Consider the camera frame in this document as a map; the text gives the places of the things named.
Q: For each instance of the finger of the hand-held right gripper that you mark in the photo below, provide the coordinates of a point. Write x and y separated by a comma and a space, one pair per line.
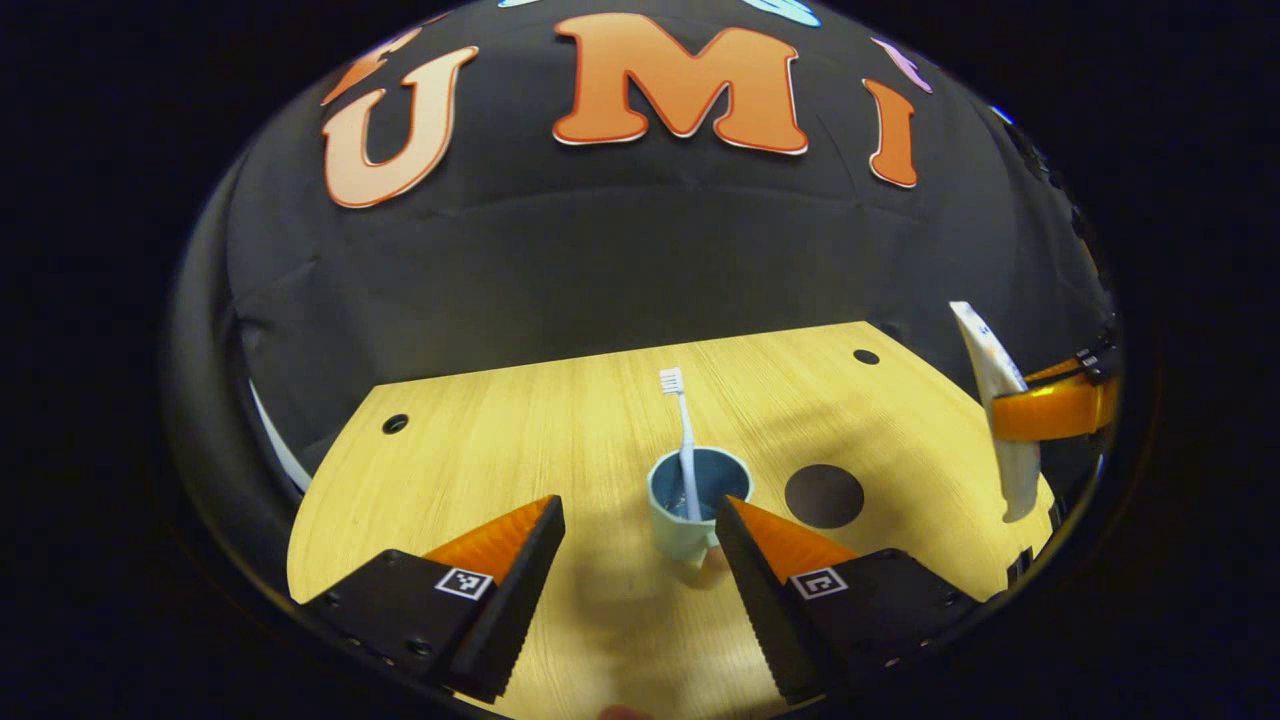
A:
1050, 410

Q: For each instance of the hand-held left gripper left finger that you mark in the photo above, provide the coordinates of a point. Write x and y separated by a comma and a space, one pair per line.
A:
520, 600

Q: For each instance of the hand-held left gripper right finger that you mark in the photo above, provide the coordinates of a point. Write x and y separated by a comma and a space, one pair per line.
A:
765, 600

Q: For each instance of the white toothpaste tube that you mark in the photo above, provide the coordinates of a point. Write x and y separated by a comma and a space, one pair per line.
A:
985, 350

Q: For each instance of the dark round coaster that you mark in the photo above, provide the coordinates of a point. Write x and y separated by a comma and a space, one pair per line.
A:
824, 496

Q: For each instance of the white toothbrush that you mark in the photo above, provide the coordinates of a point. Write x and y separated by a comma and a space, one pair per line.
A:
686, 440

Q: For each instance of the wooden desktop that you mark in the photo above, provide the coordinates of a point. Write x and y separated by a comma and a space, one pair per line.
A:
500, 450

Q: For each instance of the black backdrop cloth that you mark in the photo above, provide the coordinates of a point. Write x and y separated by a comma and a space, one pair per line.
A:
600, 250

